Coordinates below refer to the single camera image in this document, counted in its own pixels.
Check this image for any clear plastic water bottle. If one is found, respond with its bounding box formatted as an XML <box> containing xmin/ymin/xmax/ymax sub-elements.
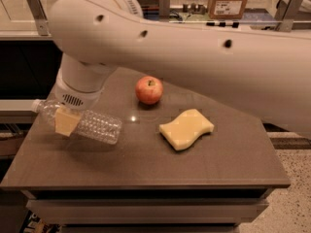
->
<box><xmin>31</xmin><ymin>99</ymin><xmax>122</xmax><ymax>145</ymax></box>

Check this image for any metal rail bracket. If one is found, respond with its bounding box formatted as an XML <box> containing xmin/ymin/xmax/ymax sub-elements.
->
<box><xmin>274</xmin><ymin>0</ymin><xmax>311</xmax><ymax>32</ymax></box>
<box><xmin>26</xmin><ymin>0</ymin><xmax>50</xmax><ymax>36</ymax></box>
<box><xmin>158</xmin><ymin>0</ymin><xmax>170</xmax><ymax>21</ymax></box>

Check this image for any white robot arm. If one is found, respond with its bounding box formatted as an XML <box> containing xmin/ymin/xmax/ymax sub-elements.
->
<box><xmin>49</xmin><ymin>0</ymin><xmax>311</xmax><ymax>137</ymax></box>

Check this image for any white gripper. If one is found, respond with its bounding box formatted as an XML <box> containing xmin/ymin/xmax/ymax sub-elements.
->
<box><xmin>54</xmin><ymin>77</ymin><xmax>101</xmax><ymax>137</ymax></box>

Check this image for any middle metal rail bracket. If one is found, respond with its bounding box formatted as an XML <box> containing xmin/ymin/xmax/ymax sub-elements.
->
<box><xmin>158</xmin><ymin>0</ymin><xmax>170</xmax><ymax>21</ymax></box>

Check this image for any brown table with drawers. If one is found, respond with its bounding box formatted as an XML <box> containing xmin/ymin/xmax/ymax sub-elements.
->
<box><xmin>1</xmin><ymin>69</ymin><xmax>290</xmax><ymax>232</ymax></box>

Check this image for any red apple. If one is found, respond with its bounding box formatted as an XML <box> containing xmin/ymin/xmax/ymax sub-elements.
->
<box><xmin>135</xmin><ymin>76</ymin><xmax>163</xmax><ymax>105</ymax></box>

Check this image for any yellow wavy sponge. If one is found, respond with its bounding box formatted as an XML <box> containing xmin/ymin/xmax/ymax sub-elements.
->
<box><xmin>159</xmin><ymin>109</ymin><xmax>215</xmax><ymax>150</ymax></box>

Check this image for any left metal rail bracket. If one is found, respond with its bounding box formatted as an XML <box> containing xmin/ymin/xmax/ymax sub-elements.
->
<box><xmin>26</xmin><ymin>0</ymin><xmax>50</xmax><ymax>36</ymax></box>

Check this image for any right metal rail bracket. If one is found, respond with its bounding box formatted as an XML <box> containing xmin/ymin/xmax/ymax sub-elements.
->
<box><xmin>274</xmin><ymin>0</ymin><xmax>311</xmax><ymax>32</ymax></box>

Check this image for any brown cardboard box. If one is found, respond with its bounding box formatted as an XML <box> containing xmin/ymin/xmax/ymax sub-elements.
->
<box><xmin>208</xmin><ymin>0</ymin><xmax>248</xmax><ymax>19</ymax></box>

